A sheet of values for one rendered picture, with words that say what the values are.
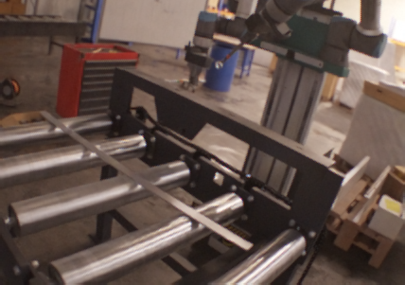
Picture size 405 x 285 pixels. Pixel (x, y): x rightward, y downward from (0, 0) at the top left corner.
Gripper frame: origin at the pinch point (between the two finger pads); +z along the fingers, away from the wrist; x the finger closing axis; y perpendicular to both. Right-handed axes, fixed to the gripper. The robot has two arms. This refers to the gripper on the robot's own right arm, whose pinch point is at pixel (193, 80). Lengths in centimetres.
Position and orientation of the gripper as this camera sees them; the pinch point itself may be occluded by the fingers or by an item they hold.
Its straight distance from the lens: 166.7
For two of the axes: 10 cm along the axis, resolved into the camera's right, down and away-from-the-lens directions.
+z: -2.1, 9.0, 3.7
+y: 6.6, -1.5, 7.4
